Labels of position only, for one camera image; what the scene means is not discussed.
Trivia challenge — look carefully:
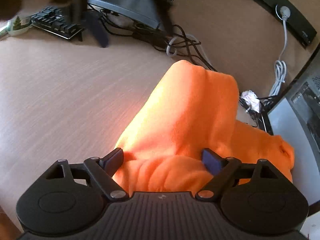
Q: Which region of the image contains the orange garment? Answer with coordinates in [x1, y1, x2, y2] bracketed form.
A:
[113, 60, 295, 193]

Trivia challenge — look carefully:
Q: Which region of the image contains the black keyboard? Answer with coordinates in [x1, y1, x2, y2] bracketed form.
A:
[31, 6, 84, 42]

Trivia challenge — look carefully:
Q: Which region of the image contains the crumpled white paper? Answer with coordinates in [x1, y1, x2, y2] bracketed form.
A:
[240, 90, 261, 113]

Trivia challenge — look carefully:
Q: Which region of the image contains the right computer monitor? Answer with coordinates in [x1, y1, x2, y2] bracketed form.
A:
[268, 51, 319, 205]

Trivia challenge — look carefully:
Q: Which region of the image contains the black cable bundle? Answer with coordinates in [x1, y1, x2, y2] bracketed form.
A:
[100, 7, 271, 128]

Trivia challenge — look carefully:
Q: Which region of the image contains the white looped cable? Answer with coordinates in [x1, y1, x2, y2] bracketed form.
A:
[165, 33, 213, 68]

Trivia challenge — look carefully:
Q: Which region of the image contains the white coiled cable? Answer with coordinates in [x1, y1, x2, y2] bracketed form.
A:
[267, 19, 288, 97]

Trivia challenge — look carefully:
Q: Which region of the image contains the black wall power strip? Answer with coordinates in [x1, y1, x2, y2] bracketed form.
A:
[254, 0, 317, 48]

